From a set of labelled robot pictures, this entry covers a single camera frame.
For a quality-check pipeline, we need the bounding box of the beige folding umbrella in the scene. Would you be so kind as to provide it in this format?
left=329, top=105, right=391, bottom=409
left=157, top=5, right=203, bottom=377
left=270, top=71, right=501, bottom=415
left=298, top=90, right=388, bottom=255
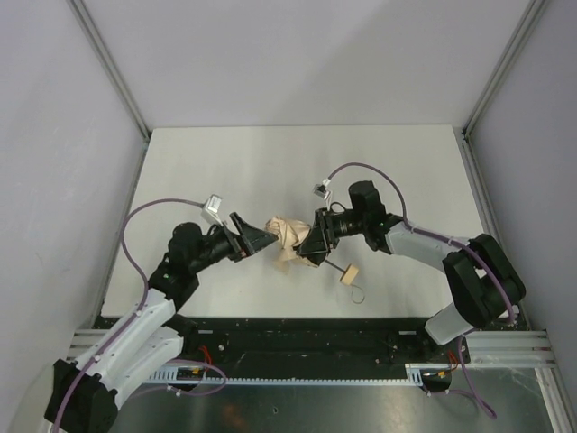
left=265, top=216, right=366, bottom=305

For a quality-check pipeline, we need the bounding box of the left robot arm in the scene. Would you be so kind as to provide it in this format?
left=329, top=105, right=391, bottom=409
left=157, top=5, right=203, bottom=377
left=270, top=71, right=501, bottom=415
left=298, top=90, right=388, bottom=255
left=44, top=213, right=278, bottom=432

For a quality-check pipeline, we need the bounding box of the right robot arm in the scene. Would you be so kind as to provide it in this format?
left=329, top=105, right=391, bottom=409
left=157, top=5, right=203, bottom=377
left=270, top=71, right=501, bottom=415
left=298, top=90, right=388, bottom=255
left=295, top=180, right=527, bottom=345

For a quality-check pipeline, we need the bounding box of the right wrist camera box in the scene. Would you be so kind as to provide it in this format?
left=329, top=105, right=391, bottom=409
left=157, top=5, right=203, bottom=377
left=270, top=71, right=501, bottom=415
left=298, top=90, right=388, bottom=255
left=313, top=180, right=332, bottom=205

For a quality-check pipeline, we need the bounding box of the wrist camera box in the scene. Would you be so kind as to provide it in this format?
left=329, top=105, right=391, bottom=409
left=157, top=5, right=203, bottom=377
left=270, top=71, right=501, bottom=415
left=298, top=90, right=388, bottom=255
left=201, top=194, right=224, bottom=226
left=313, top=180, right=332, bottom=205

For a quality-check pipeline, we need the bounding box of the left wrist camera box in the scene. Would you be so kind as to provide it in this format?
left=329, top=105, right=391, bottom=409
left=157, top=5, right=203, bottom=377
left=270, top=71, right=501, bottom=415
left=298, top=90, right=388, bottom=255
left=201, top=194, right=224, bottom=226

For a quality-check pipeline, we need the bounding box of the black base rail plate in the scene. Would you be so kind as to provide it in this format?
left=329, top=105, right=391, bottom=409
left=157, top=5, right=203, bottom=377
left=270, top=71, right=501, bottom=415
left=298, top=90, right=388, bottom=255
left=173, top=317, right=471, bottom=379

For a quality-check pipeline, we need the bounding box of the grey slotted cable duct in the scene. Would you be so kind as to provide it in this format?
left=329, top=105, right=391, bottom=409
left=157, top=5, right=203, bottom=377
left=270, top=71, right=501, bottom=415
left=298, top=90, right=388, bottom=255
left=144, top=365, right=423, bottom=387

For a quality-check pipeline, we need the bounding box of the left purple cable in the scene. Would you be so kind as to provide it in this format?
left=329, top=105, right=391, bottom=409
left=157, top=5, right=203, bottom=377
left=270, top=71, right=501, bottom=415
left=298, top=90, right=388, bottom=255
left=53, top=197, right=205, bottom=425

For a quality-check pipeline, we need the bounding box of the left aluminium frame post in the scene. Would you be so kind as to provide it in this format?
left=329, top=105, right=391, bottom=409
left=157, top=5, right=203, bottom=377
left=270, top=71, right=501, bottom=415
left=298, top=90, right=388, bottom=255
left=67, top=0, right=151, bottom=138

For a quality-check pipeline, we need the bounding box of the aluminium frame post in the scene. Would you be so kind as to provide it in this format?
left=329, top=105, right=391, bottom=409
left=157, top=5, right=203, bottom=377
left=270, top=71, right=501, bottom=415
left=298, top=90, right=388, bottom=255
left=67, top=0, right=151, bottom=138
left=463, top=0, right=551, bottom=134

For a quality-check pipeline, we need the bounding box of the right aluminium frame post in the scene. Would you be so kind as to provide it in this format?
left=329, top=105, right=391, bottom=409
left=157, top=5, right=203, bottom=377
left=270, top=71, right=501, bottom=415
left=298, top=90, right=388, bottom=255
left=463, top=0, right=551, bottom=134

